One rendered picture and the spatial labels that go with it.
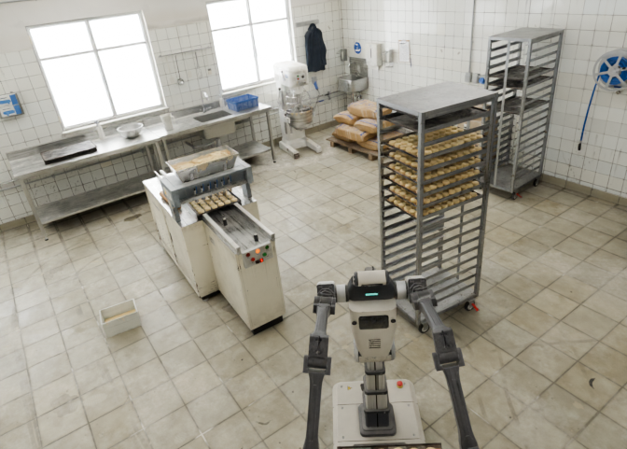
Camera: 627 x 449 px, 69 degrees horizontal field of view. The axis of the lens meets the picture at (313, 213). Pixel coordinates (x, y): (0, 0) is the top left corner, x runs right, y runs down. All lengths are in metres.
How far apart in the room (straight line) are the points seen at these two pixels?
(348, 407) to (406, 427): 0.37
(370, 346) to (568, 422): 1.56
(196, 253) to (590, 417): 3.14
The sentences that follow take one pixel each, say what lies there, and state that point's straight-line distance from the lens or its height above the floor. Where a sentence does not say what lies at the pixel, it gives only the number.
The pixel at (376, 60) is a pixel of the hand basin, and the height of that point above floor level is 1.23.
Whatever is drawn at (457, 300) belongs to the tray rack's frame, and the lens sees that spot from 4.01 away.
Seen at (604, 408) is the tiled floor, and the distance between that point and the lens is 3.70.
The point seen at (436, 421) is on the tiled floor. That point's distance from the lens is 3.36.
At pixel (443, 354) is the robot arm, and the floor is 1.32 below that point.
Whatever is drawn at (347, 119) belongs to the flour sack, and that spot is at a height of 0.51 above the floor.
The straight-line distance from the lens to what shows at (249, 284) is 3.66.
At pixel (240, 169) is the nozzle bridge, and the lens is 4.03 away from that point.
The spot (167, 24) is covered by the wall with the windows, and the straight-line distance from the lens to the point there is 7.07.
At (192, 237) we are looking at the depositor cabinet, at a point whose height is 0.71.
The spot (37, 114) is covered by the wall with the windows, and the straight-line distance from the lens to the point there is 6.83.
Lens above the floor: 2.67
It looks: 28 degrees down
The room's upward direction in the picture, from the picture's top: 6 degrees counter-clockwise
